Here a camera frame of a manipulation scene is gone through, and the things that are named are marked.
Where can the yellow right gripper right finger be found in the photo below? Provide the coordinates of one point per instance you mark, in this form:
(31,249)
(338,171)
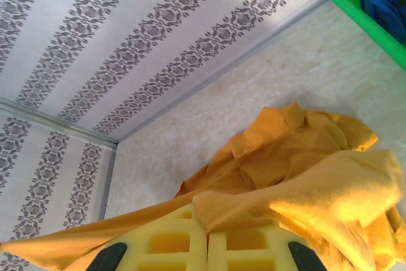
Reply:
(247,248)

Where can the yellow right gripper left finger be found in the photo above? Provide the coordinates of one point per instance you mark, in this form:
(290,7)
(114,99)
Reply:
(168,245)

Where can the yellow-orange t-shirt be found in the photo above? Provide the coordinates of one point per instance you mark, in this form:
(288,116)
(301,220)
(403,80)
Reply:
(285,172)

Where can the green plastic basket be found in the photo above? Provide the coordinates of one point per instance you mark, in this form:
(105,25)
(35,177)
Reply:
(352,1)

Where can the blue cloth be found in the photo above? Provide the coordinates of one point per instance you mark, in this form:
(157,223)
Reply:
(387,1)

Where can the aluminium frame rail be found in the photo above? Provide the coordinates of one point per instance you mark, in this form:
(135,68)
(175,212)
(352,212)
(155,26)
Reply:
(108,185)

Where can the aluminium frame post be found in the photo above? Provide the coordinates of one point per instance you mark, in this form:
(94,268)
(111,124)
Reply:
(57,122)

